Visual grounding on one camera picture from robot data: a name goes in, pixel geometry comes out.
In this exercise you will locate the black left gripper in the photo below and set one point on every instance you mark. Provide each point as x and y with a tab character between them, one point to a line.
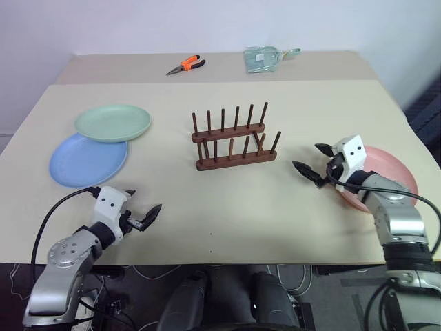
132	222

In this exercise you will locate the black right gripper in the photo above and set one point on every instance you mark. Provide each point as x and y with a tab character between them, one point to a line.
335	172

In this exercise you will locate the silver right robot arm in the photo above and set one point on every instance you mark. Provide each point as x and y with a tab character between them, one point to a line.
403	220

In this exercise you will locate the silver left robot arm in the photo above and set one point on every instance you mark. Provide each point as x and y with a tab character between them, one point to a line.
65	253

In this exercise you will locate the wooden dish rack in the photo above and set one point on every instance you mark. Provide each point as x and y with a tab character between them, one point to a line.
234	161

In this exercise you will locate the blue plastic plate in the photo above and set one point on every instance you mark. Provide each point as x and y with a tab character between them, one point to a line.
82	162

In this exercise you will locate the red plastic plate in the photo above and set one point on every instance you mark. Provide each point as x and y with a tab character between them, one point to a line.
389	169

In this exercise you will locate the green plastic plate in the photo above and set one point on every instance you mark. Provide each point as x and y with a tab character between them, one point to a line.
113	122

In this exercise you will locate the dark rounded shape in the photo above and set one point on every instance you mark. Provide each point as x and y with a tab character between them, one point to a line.
272	300
186	300

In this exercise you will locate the pale green packaged dustpan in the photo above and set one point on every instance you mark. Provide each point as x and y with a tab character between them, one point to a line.
258	60

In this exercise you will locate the dark ribbed object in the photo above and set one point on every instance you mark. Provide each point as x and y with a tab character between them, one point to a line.
427	110

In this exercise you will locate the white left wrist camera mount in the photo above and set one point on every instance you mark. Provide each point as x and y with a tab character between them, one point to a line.
108	203

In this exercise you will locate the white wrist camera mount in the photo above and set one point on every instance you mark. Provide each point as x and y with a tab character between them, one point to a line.
353	151
108	203

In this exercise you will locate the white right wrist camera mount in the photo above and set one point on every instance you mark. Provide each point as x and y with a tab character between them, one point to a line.
353	151

